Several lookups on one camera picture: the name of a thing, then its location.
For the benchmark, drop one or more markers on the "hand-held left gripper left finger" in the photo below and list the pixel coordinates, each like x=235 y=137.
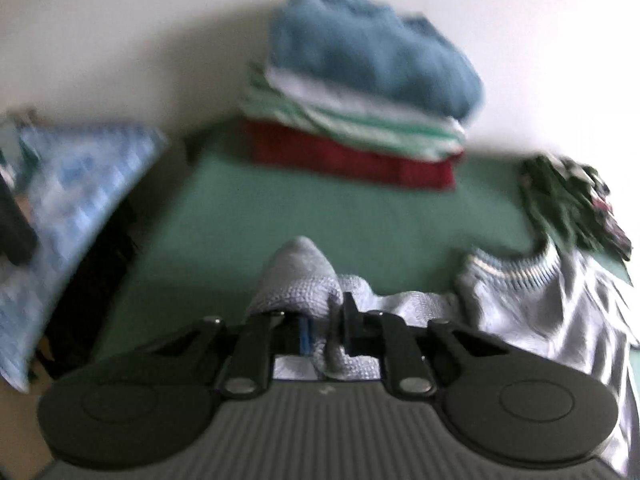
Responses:
x=302 y=335

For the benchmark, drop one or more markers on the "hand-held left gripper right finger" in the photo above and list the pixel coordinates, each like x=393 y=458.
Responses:
x=350 y=330

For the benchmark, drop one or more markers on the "grey-blue striped knit sweater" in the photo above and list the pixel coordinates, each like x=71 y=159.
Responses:
x=540 y=310

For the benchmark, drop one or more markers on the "folded red sweater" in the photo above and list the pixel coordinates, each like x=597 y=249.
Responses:
x=350 y=160

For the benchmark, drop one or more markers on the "folded green striped shirt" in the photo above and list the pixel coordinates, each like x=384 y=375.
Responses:
x=350 y=127

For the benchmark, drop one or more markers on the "folded white garment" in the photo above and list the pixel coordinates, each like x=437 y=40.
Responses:
x=320 y=92

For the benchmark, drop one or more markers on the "crumpled dark green garment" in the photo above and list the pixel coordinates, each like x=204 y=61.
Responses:
x=565 y=200

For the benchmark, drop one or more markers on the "blue patterned cloth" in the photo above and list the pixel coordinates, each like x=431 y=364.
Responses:
x=80 y=200

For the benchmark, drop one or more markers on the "folded blue sweater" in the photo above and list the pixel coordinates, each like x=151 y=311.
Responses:
x=370 y=50

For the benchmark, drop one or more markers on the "dark grey pole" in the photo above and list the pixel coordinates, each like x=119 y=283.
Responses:
x=12 y=230

